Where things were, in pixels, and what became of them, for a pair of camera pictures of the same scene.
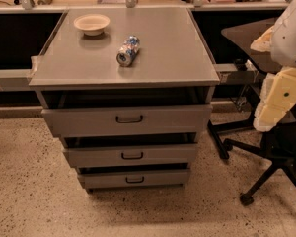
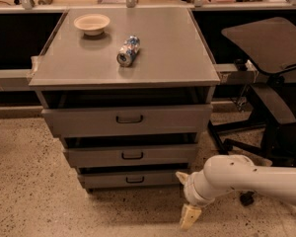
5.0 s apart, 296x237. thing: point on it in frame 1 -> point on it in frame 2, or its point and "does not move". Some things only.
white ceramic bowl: (92, 24) does not move
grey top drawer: (130, 120) does not move
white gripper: (290, 39) -> (189, 191)
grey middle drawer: (89, 156) does not move
